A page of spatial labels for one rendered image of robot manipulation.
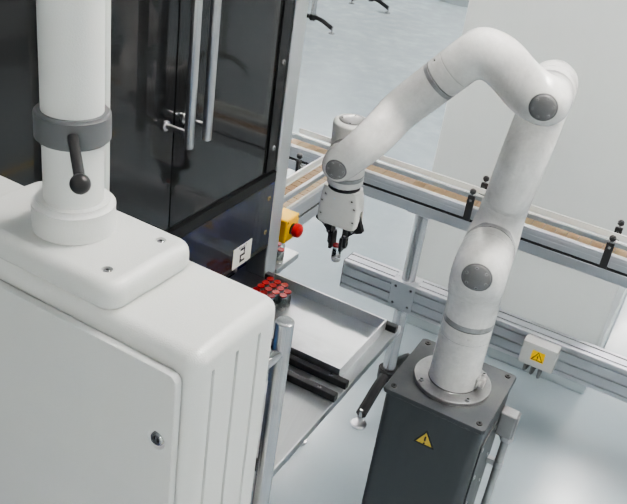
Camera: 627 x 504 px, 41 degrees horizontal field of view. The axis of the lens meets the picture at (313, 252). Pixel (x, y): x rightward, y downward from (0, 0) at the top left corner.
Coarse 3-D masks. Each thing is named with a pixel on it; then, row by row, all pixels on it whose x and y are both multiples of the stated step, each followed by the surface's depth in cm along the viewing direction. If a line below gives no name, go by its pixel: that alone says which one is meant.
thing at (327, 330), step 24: (288, 288) 225; (288, 312) 216; (312, 312) 217; (336, 312) 218; (360, 312) 216; (312, 336) 208; (336, 336) 209; (360, 336) 210; (312, 360) 195; (336, 360) 200
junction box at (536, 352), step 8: (528, 336) 282; (528, 344) 280; (536, 344) 278; (544, 344) 279; (552, 344) 280; (520, 352) 283; (528, 352) 281; (536, 352) 279; (544, 352) 278; (552, 352) 276; (520, 360) 284; (528, 360) 282; (536, 360) 281; (544, 360) 279; (552, 360) 278; (544, 368) 280; (552, 368) 279
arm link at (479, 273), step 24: (480, 240) 178; (504, 240) 180; (456, 264) 177; (480, 264) 174; (504, 264) 175; (456, 288) 180; (480, 288) 176; (504, 288) 178; (456, 312) 188; (480, 312) 185
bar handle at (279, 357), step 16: (288, 320) 107; (288, 336) 107; (272, 352) 108; (288, 352) 109; (272, 368) 110; (272, 384) 111; (272, 400) 113; (272, 416) 114; (272, 432) 115; (272, 448) 117; (272, 464) 119; (256, 480) 121; (256, 496) 122
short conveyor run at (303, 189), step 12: (300, 156) 276; (300, 168) 280; (312, 168) 285; (288, 180) 267; (300, 180) 275; (312, 180) 268; (324, 180) 278; (288, 192) 266; (300, 192) 267; (312, 192) 268; (288, 204) 259; (300, 204) 260; (312, 204) 268; (300, 216) 263; (312, 216) 271
